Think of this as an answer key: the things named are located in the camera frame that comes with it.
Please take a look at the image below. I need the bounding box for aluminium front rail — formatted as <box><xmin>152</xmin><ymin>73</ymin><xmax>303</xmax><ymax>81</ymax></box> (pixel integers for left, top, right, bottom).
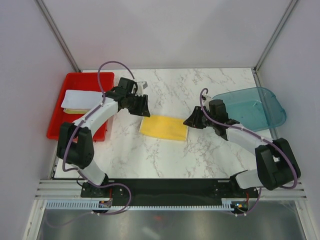
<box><xmin>35</xmin><ymin>179</ymin><xmax>307</xmax><ymax>201</ymax></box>

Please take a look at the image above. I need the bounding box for white cable duct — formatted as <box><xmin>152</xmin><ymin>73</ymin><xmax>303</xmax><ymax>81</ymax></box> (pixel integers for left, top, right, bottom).
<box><xmin>46</xmin><ymin>198</ymin><xmax>231</xmax><ymax>210</ymax></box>

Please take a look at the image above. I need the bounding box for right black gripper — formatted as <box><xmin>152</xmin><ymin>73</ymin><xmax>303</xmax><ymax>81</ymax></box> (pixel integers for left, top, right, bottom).
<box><xmin>183</xmin><ymin>106</ymin><xmax>217</xmax><ymax>129</ymax></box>

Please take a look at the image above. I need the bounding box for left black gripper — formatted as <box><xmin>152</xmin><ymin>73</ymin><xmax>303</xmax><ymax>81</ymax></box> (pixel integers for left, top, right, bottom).
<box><xmin>126</xmin><ymin>93</ymin><xmax>150</xmax><ymax>118</ymax></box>

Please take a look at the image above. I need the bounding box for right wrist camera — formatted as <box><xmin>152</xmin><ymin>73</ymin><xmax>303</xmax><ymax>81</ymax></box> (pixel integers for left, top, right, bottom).
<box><xmin>201</xmin><ymin>95</ymin><xmax>213</xmax><ymax>105</ymax></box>

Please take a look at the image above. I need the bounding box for blue transparent plastic tub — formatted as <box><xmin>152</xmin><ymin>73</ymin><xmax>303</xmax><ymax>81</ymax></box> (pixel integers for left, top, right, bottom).
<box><xmin>213</xmin><ymin>87</ymin><xmax>287</xmax><ymax>132</ymax></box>

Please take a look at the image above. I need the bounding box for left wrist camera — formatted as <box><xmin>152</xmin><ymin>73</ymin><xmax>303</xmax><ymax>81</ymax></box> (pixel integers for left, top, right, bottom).
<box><xmin>136</xmin><ymin>81</ymin><xmax>148</xmax><ymax>96</ymax></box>

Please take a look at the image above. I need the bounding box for light blue white towel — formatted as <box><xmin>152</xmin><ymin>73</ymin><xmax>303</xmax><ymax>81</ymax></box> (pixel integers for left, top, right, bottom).
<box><xmin>60</xmin><ymin>89</ymin><xmax>103</xmax><ymax>110</ymax></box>

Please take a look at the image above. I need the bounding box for red plastic bin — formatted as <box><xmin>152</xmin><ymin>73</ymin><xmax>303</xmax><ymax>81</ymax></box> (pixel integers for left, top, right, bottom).
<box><xmin>46</xmin><ymin>72</ymin><xmax>115</xmax><ymax>142</ymax></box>

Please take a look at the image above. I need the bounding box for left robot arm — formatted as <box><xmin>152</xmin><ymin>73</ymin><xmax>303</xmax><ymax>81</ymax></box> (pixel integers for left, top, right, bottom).
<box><xmin>56</xmin><ymin>77</ymin><xmax>151</xmax><ymax>197</ymax></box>

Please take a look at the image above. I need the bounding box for left aluminium frame post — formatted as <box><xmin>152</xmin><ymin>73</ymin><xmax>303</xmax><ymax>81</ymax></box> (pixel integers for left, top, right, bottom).
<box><xmin>34</xmin><ymin>0</ymin><xmax>81</xmax><ymax>73</ymax></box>

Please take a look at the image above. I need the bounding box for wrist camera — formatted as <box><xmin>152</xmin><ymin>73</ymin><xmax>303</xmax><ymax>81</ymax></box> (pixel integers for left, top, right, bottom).
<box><xmin>136</xmin><ymin>81</ymin><xmax>148</xmax><ymax>96</ymax></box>
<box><xmin>201</xmin><ymin>95</ymin><xmax>213</xmax><ymax>105</ymax></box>

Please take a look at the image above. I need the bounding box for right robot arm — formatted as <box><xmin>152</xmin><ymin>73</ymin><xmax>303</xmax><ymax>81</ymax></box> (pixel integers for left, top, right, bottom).
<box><xmin>183</xmin><ymin>99</ymin><xmax>301</xmax><ymax>197</ymax></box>

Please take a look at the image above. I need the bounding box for yellow patterned towel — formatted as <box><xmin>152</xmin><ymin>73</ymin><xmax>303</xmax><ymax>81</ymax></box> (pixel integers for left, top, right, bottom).
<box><xmin>63</xmin><ymin>108</ymin><xmax>89</xmax><ymax>115</ymax></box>

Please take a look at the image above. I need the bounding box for cream towel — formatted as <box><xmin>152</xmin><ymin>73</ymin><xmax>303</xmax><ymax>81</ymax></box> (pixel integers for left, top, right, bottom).
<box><xmin>139</xmin><ymin>115</ymin><xmax>188</xmax><ymax>142</ymax></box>

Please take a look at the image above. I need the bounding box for aluminium frame post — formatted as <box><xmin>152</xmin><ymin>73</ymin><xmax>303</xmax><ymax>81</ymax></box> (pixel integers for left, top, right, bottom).
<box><xmin>34</xmin><ymin>0</ymin><xmax>81</xmax><ymax>73</ymax></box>
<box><xmin>252</xmin><ymin>0</ymin><xmax>300</xmax><ymax>74</ymax></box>

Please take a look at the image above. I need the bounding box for right aluminium frame post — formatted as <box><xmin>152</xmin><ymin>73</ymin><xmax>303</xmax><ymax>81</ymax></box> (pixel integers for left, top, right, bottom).
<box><xmin>252</xmin><ymin>0</ymin><xmax>300</xmax><ymax>74</ymax></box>

